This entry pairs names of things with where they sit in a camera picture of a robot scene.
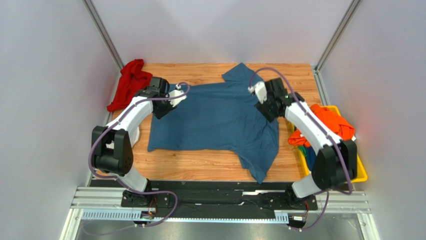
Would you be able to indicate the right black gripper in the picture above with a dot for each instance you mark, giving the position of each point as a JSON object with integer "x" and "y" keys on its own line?
{"x": 266, "y": 111}

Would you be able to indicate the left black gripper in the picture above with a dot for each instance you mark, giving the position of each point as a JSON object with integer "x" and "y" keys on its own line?
{"x": 170, "y": 108}

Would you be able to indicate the teal blue t shirt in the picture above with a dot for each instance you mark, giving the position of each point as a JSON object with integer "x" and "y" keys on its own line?
{"x": 221, "y": 116}

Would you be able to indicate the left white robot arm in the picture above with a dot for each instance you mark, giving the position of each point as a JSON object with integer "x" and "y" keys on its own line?
{"x": 118, "y": 163}

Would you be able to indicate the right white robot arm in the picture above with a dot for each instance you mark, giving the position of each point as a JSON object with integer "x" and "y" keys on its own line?
{"x": 336, "y": 158}

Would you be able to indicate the white mesh laundry bag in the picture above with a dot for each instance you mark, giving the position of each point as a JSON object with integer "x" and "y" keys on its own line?
{"x": 134, "y": 138}

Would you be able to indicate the red t shirt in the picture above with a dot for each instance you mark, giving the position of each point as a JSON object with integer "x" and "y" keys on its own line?
{"x": 132, "y": 79}

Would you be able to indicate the navy blue t shirt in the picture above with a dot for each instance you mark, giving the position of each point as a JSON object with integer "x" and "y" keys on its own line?
{"x": 310, "y": 157}

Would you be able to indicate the orange t shirt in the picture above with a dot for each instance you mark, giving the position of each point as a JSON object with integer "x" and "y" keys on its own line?
{"x": 336, "y": 123}

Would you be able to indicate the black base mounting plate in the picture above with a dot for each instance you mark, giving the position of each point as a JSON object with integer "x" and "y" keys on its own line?
{"x": 218, "y": 199}

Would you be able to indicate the yellow plastic bin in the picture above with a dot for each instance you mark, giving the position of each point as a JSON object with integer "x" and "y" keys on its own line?
{"x": 361, "y": 172}

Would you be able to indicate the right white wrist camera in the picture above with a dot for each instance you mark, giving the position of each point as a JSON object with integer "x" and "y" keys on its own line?
{"x": 260, "y": 91}

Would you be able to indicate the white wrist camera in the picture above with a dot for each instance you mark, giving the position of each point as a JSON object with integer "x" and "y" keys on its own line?
{"x": 260, "y": 91}
{"x": 176, "y": 96}

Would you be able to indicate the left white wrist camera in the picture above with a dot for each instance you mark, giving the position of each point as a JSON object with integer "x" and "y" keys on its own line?
{"x": 176, "y": 96}

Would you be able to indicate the aluminium frame rail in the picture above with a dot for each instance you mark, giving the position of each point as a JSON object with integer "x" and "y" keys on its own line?
{"x": 96, "y": 213}

